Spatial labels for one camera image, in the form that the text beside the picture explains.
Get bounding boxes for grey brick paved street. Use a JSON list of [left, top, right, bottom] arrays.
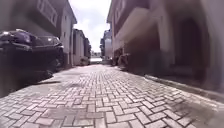
[[0, 63, 224, 128]]

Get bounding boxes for row of buildings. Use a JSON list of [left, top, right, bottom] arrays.
[[0, 0, 92, 69], [99, 0, 224, 93]]

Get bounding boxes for concrete kerb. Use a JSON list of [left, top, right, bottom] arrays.
[[143, 74, 224, 104]]

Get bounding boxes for black parked car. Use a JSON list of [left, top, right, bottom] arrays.
[[0, 28, 66, 84]]

